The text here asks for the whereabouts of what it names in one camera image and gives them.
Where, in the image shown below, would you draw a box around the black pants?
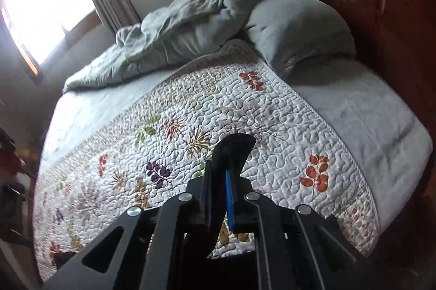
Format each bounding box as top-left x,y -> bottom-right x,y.
211,134 -> 256,177

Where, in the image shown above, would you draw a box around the floral quilted bedspread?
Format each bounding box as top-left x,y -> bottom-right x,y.
32,40 -> 380,280

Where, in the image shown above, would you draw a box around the grey-green crumpled duvet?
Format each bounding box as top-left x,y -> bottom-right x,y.
63,0 -> 260,92

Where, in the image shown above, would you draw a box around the grey pillow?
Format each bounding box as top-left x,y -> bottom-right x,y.
243,0 -> 356,78

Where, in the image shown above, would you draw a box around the wooden coat rack with clothes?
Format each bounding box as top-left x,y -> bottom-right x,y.
1,129 -> 32,247

